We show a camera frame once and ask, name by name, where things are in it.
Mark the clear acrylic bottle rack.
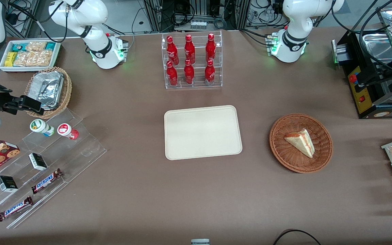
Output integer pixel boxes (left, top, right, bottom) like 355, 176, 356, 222
161, 30, 223, 89

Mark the black sealing machine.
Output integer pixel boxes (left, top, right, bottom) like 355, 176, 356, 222
331, 30, 392, 119

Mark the brown wicker basket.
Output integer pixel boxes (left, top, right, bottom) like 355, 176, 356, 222
269, 113, 333, 174

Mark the clear acrylic step display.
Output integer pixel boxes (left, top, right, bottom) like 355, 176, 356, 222
0, 108, 107, 229

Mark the red-lid yogurt cup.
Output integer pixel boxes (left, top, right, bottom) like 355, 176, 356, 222
57, 123, 79, 140

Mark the light wicker basket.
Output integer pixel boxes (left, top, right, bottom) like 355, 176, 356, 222
24, 66, 72, 119

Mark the green-lid yogurt cup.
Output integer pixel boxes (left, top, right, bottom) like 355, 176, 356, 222
30, 119, 55, 137

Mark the white snack bin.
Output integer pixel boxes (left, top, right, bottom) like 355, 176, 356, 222
0, 40, 62, 73

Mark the red cola bottle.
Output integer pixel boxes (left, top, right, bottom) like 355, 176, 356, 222
166, 36, 179, 65
205, 60, 215, 85
184, 34, 196, 64
166, 61, 179, 86
184, 59, 195, 85
206, 33, 216, 62

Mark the wrapped sandwich wedge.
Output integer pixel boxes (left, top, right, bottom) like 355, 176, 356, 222
284, 128, 315, 159

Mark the silver foil tray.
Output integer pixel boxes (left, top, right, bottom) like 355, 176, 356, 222
33, 71, 64, 111

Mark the brown Snickers bar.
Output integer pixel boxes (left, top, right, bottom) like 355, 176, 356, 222
0, 196, 33, 222
31, 168, 63, 194

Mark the yellow snack packet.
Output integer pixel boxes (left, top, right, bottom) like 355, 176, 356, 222
5, 52, 18, 67

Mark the beige plastic tray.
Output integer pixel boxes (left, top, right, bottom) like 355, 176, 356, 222
164, 105, 243, 161

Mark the black table cable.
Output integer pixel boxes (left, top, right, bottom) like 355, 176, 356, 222
273, 229, 322, 245

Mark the shiny metal tray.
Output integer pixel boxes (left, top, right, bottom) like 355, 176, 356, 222
362, 32, 392, 64

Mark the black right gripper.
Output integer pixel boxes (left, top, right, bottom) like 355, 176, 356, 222
0, 80, 45, 115

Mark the small black box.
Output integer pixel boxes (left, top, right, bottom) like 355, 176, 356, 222
29, 153, 48, 171
0, 176, 18, 193

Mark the clear rice cracker bag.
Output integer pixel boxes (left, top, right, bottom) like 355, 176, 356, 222
26, 41, 47, 52
13, 50, 52, 67

